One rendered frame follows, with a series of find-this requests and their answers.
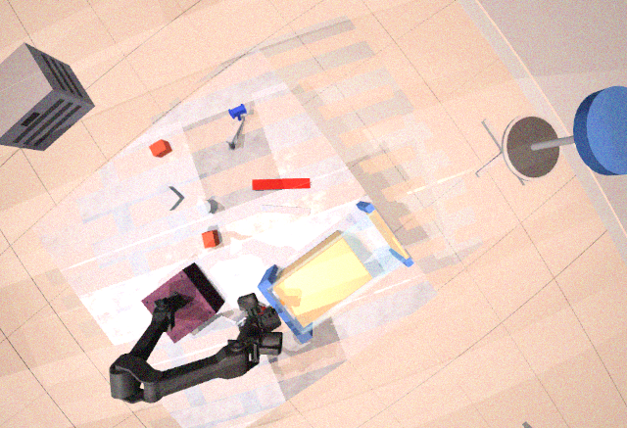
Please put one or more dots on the grey cylinder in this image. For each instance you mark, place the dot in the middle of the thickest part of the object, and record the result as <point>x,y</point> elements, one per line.
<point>207,206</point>

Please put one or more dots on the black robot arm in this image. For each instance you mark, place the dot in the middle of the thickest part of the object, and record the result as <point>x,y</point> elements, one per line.
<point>130,370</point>

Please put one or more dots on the red flat bar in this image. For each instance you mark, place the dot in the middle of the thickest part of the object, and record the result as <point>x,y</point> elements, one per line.
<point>290,183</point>

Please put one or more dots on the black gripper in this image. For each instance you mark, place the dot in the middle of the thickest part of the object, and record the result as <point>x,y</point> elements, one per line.
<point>249,304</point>

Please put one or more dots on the white flat bar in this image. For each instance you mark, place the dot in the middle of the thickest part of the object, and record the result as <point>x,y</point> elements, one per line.
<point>287,210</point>

